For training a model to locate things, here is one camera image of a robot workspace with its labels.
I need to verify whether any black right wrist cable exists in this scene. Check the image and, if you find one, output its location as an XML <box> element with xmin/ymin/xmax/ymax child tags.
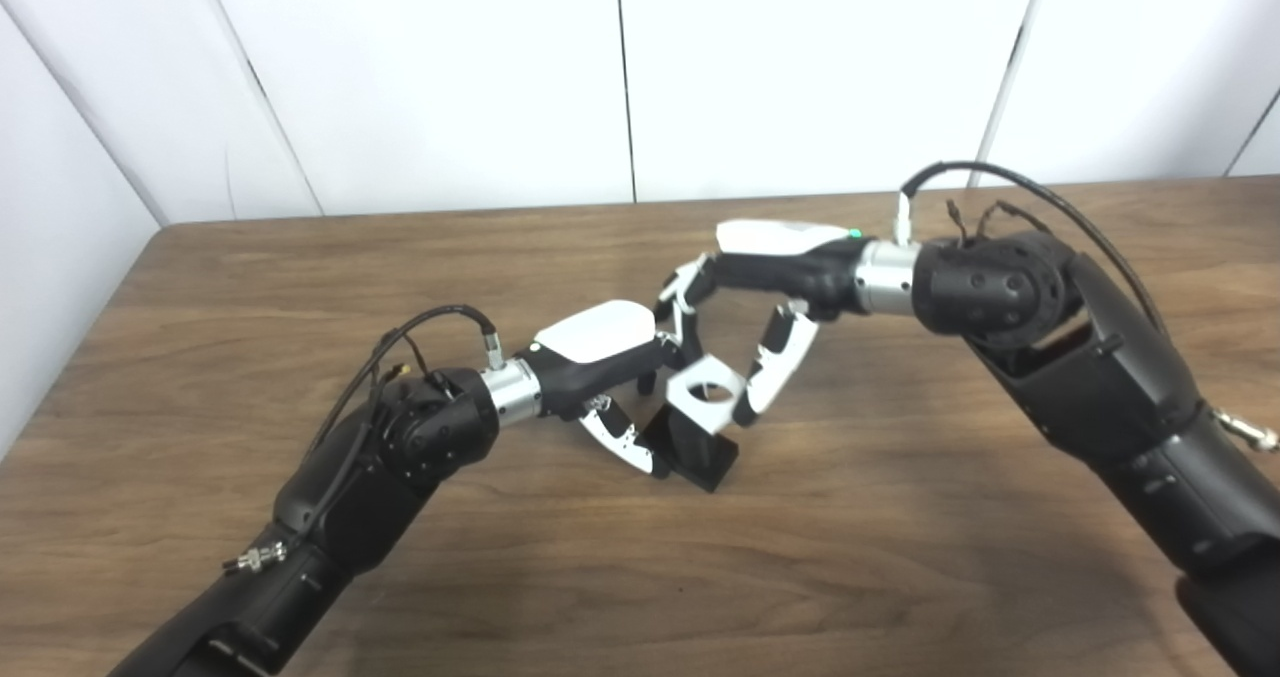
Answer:
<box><xmin>893</xmin><ymin>160</ymin><xmax>1280</xmax><ymax>453</ymax></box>

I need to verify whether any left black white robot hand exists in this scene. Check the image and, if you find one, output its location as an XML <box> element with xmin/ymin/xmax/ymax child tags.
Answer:
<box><xmin>480</xmin><ymin>300</ymin><xmax>691</xmax><ymax>478</ymax></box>

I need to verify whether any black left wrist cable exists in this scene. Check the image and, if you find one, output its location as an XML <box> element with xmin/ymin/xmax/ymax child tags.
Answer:
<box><xmin>222</xmin><ymin>304</ymin><xmax>506</xmax><ymax>573</ymax></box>

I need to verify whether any thin arm wire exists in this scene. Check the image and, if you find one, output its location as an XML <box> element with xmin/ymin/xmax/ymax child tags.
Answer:
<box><xmin>375</xmin><ymin>332</ymin><xmax>433</xmax><ymax>386</ymax></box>
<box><xmin>945</xmin><ymin>197</ymin><xmax>1051</xmax><ymax>248</ymax></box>

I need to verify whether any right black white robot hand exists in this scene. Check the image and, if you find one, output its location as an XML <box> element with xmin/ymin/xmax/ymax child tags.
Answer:
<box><xmin>655</xmin><ymin>220</ymin><xmax>921</xmax><ymax>428</ymax></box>

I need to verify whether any black peg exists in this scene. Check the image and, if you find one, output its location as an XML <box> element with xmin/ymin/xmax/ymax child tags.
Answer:
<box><xmin>640</xmin><ymin>397</ymin><xmax>741</xmax><ymax>493</ymax></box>

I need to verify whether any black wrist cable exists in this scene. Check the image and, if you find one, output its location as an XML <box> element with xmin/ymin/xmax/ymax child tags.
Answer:
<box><xmin>893</xmin><ymin>160</ymin><xmax>1280</xmax><ymax>453</ymax></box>
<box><xmin>222</xmin><ymin>304</ymin><xmax>506</xmax><ymax>573</ymax></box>

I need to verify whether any thin left arm wire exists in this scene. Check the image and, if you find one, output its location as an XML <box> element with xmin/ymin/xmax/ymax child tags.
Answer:
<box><xmin>375</xmin><ymin>332</ymin><xmax>433</xmax><ymax>386</ymax></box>

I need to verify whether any white square piece with hole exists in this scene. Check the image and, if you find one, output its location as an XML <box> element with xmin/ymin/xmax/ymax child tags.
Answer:
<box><xmin>665</xmin><ymin>354</ymin><xmax>748</xmax><ymax>435</ymax></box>

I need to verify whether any thin right arm wire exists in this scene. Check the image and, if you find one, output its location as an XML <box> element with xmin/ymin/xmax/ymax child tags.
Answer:
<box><xmin>945</xmin><ymin>197</ymin><xmax>1051</xmax><ymax>248</ymax></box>

